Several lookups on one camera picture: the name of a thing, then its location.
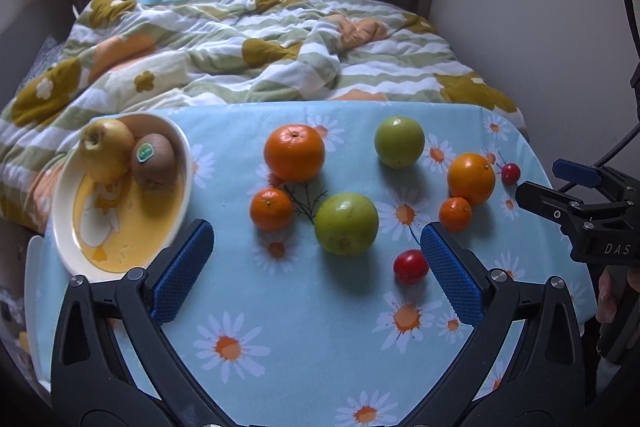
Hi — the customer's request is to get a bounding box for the grey mattress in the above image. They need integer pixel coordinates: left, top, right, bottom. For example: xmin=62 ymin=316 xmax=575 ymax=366
xmin=20 ymin=34 xmax=76 ymax=95

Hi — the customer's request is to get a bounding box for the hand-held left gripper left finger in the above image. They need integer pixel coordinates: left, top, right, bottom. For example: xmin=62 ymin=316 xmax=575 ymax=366
xmin=50 ymin=218 xmax=236 ymax=427

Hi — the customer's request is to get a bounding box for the large orange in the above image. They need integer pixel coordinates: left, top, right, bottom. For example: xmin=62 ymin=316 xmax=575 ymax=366
xmin=263 ymin=124 xmax=326 ymax=182

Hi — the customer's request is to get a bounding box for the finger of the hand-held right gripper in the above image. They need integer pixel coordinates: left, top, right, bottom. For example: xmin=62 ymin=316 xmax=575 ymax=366
xmin=515 ymin=180 xmax=598 ymax=233
xmin=552 ymin=159 xmax=636 ymax=204

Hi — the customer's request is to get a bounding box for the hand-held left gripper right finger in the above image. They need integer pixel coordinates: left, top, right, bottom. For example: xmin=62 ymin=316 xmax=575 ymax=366
xmin=400 ymin=222 xmax=587 ymax=427

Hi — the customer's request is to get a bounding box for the brown kiwi with green sticker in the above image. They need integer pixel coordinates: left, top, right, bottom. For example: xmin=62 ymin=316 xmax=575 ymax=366
xmin=131 ymin=133 xmax=178 ymax=192

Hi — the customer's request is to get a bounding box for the yellow apple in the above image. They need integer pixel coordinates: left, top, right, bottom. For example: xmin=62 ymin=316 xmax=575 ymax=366
xmin=80 ymin=119 xmax=136 ymax=182

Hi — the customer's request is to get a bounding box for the large green apple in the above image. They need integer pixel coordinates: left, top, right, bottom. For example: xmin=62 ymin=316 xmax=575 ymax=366
xmin=314 ymin=193 xmax=380 ymax=256

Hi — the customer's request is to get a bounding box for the medium orange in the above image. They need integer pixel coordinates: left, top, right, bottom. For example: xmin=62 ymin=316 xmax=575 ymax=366
xmin=446 ymin=152 xmax=496 ymax=208

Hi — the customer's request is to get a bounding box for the black cable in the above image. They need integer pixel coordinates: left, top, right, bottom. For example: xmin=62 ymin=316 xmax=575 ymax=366
xmin=554 ymin=0 xmax=640 ymax=194

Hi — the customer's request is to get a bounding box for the striped flower print blanket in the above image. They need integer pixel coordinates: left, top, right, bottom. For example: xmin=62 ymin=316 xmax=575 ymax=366
xmin=0 ymin=0 xmax=526 ymax=233

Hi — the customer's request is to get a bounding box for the white yellow duck print bowl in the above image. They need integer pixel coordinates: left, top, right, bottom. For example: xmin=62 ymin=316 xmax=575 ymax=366
xmin=52 ymin=113 xmax=194 ymax=284

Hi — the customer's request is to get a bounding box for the blue daisy print tablecloth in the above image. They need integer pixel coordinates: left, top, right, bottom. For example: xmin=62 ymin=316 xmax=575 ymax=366
xmin=35 ymin=101 xmax=588 ymax=427

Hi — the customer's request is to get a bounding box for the small tangerine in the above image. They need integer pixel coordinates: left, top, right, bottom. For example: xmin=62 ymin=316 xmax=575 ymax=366
xmin=249 ymin=188 xmax=294 ymax=233
xmin=438 ymin=197 xmax=473 ymax=234

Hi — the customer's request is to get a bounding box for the person's right hand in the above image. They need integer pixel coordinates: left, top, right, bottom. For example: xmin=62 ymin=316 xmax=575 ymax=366
xmin=596 ymin=266 xmax=623 ymax=324

